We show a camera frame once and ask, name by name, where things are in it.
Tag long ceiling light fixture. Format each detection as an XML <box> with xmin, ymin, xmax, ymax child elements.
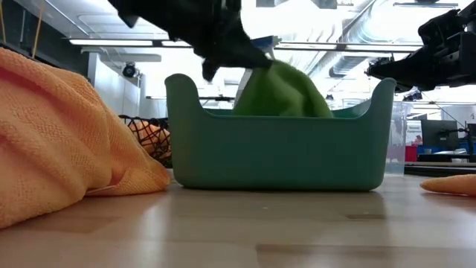
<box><xmin>68</xmin><ymin>36</ymin><xmax>425</xmax><ymax>54</ymax></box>

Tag black computer monitor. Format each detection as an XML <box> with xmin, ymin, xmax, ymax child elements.
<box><xmin>421</xmin><ymin>119</ymin><xmax>460</xmax><ymax>152</ymax></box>

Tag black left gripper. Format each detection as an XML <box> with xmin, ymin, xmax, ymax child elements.
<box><xmin>107</xmin><ymin>0</ymin><xmax>273</xmax><ymax>82</ymax></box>

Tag yellow hanging cord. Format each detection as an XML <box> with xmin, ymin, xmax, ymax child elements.
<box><xmin>31</xmin><ymin>0</ymin><xmax>46</xmax><ymax>60</ymax></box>
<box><xmin>0</xmin><ymin>0</ymin><xmax>7</xmax><ymax>42</ymax></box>

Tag orange microfiber towel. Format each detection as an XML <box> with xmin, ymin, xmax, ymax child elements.
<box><xmin>419</xmin><ymin>173</ymin><xmax>476</xmax><ymax>197</ymax></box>
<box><xmin>128</xmin><ymin>121</ymin><xmax>172</xmax><ymax>161</ymax></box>
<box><xmin>0</xmin><ymin>47</ymin><xmax>172</xmax><ymax>230</ymax></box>

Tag black ceiling spotlight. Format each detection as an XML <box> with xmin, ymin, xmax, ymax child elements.
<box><xmin>121</xmin><ymin>62</ymin><xmax>138</xmax><ymax>79</ymax></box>

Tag clear plastic container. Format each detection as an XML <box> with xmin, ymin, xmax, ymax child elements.
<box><xmin>385</xmin><ymin>100</ymin><xmax>414</xmax><ymax>176</ymax></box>

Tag teal plastic bin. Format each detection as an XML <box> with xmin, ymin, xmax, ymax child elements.
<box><xmin>164</xmin><ymin>73</ymin><xmax>398</xmax><ymax>193</ymax></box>

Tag dark woven wire basket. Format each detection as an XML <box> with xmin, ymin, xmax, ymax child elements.
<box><xmin>118</xmin><ymin>114</ymin><xmax>173</xmax><ymax>169</ymax></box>

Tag green microfiber towel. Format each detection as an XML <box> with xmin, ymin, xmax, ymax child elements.
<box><xmin>232</xmin><ymin>59</ymin><xmax>335</xmax><ymax>119</ymax></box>

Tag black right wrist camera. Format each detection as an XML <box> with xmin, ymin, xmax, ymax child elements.
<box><xmin>418</xmin><ymin>9</ymin><xmax>466</xmax><ymax>49</ymax></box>

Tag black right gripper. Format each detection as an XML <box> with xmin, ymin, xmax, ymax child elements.
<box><xmin>366</xmin><ymin>31</ymin><xmax>476</xmax><ymax>93</ymax></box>

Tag white wall poster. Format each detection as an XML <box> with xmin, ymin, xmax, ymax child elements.
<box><xmin>405</xmin><ymin>124</ymin><xmax>423</xmax><ymax>146</ymax></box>

